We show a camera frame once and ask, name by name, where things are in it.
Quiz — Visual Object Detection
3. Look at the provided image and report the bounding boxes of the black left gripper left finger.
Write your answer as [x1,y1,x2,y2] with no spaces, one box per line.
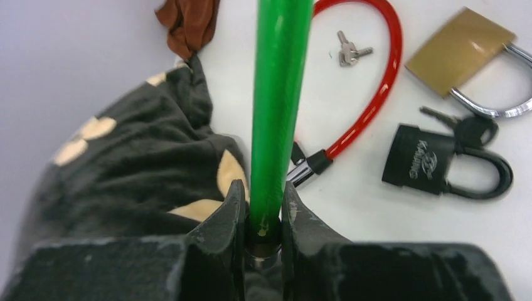
[1,180,246,300]

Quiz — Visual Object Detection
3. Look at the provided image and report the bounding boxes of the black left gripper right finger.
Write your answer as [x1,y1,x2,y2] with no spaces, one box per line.
[282,182,512,300]

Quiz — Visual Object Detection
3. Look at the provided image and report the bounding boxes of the red cable lock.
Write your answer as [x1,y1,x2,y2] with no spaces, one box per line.
[285,0,404,189]

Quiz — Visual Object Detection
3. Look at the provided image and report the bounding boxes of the black padlock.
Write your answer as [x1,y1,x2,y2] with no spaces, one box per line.
[381,124,514,201]

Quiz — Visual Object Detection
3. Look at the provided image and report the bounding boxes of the small key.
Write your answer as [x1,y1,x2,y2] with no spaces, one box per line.
[419,107,499,148]

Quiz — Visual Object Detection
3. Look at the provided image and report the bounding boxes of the red cable lock keys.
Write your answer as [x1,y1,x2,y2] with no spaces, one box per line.
[337,31,373,67]

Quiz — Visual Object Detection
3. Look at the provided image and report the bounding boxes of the green cable lock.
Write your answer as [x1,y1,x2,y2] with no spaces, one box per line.
[245,0,314,267]

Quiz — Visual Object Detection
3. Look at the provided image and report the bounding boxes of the brass padlock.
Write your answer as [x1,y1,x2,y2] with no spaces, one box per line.
[405,8,531,119]

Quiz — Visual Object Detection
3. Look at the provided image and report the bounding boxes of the black floral patterned blanket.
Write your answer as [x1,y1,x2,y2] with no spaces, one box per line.
[16,54,250,258]

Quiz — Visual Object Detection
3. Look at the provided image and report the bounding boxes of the brown crumpled cloth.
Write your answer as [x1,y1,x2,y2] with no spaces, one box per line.
[155,0,220,61]

